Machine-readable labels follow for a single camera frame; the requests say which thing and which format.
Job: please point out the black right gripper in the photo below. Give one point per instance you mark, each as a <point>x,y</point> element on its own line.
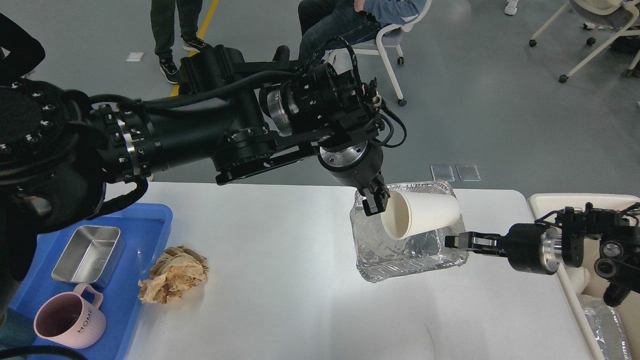
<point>529,247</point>

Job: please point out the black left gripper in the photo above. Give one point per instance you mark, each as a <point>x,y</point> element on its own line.
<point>360,167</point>

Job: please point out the white paper cup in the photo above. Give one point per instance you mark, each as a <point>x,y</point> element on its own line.
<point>408,214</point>

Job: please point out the aluminium foil tray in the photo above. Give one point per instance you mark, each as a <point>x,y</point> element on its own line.
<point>379,257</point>

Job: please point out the brown paper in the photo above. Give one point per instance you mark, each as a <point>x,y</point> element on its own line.
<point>178,270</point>

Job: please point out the steel rectangular container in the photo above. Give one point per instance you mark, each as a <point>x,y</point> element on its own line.
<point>90,256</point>

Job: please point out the pink mug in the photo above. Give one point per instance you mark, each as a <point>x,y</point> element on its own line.
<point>72,318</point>

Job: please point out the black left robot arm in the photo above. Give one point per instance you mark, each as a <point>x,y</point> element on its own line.
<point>68,157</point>

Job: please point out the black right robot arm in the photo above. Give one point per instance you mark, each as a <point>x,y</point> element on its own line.
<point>616,231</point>

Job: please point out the beige plastic bin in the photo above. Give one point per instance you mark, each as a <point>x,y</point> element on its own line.
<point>543,203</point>

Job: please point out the white office chair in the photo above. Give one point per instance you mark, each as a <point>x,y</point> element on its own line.
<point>390,45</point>

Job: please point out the person with white sneakers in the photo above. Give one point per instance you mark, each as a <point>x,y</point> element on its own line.
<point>511,7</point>

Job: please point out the blue plastic tray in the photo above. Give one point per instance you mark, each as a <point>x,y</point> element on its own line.
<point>144,230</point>

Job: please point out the person in dark trousers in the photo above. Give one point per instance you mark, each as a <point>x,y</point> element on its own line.
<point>162,19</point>

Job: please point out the person in beige trousers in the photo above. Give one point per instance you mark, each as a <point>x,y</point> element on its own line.
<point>25,52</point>

